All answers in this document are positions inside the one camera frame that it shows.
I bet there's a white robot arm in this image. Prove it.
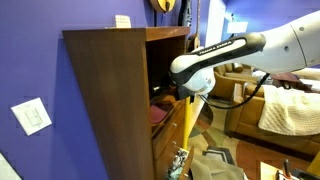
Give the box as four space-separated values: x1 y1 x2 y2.
169 11 320 99

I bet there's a brown wooden drawer cabinet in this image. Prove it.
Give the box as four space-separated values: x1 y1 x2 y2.
63 26 190 180

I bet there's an open wooden drawer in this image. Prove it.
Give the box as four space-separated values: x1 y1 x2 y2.
166 148 194 180

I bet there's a yellow pole stand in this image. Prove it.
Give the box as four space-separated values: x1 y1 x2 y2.
182 97 192 149

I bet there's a brown leather sofa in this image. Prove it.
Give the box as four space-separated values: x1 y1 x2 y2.
210 63 320 158

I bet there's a grey cloth on floor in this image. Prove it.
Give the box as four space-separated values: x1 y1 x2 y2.
190 155 248 180

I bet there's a cream knitted blanket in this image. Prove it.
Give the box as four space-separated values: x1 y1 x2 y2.
258 85 320 136

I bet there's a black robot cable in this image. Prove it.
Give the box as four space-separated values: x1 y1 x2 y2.
199 72 272 111

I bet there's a white wall light switch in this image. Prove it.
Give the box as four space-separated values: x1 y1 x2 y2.
11 98 52 136

